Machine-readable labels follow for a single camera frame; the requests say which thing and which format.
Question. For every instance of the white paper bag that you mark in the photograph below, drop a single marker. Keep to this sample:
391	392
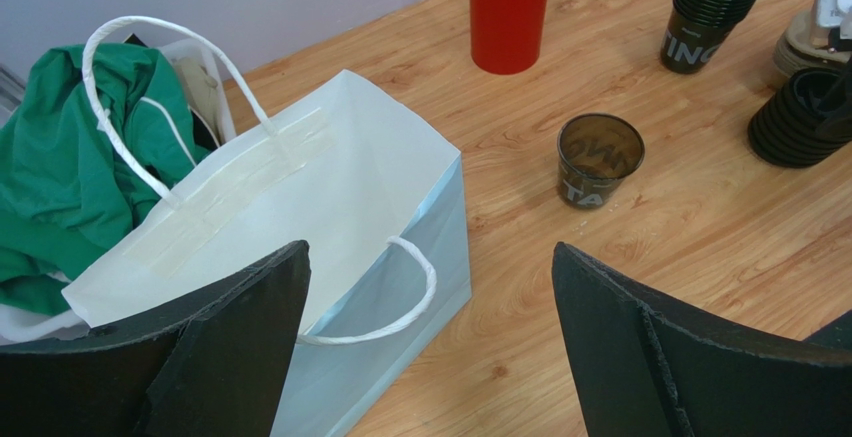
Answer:
375	191

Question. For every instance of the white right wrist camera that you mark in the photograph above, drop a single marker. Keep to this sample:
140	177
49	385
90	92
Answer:
830	25

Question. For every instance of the green cloth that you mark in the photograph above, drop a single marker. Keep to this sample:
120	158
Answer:
66	196

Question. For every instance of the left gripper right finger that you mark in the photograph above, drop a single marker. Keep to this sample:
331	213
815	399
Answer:
648	364

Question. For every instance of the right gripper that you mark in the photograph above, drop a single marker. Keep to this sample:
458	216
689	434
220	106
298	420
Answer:
835	107

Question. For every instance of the stack of black cups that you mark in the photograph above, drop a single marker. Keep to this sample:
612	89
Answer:
697	29

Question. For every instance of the white plastic bin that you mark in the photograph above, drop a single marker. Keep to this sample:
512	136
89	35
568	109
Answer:
197	71

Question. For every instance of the cardboard cup carrier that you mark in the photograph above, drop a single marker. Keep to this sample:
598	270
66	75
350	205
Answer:
794	50

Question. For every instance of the stack of black lids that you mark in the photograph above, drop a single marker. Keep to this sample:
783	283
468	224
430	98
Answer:
782	132

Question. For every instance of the single dark plastic cup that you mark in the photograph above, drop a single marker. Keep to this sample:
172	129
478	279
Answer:
597	152

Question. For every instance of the red straw cup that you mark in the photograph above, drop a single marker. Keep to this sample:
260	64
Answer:
506	35

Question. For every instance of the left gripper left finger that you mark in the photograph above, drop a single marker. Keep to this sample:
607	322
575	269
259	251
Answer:
210	363

